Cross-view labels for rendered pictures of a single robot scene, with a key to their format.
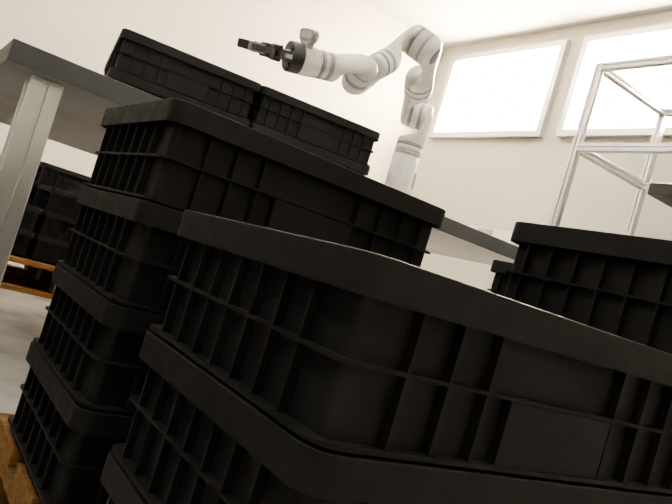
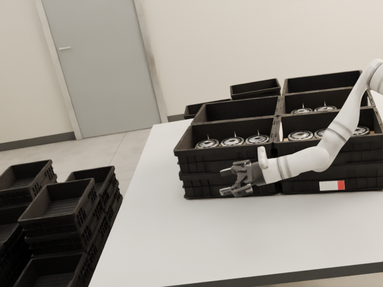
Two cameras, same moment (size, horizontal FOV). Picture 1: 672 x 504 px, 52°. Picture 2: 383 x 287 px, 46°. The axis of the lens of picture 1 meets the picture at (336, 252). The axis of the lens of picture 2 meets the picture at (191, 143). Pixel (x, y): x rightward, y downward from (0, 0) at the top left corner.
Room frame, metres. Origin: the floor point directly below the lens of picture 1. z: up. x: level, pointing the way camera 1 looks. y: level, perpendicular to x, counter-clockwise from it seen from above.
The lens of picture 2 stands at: (0.56, -0.47, 1.60)
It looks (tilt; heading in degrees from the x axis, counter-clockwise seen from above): 21 degrees down; 41
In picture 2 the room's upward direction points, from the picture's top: 11 degrees counter-clockwise
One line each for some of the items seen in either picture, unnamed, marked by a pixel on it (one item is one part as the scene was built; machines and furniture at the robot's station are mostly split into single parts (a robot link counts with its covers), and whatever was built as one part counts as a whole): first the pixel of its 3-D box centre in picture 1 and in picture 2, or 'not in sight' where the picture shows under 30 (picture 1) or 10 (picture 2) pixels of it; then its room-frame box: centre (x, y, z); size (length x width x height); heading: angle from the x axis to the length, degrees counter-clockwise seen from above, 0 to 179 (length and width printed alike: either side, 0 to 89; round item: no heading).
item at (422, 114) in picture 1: (415, 126); not in sight; (2.35, -0.14, 1.05); 0.09 x 0.09 x 0.17; 83
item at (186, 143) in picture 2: (179, 86); (229, 146); (1.99, 0.58, 0.87); 0.40 x 0.30 x 0.11; 113
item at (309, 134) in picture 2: not in sight; (300, 135); (2.17, 0.34, 0.86); 0.10 x 0.10 x 0.01
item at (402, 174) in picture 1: (402, 170); not in sight; (2.36, -0.14, 0.89); 0.09 x 0.09 x 0.17; 33
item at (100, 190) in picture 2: not in sight; (92, 205); (2.06, 1.77, 0.31); 0.40 x 0.30 x 0.34; 34
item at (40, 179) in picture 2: not in sight; (30, 206); (1.83, 2.10, 0.37); 0.40 x 0.30 x 0.45; 34
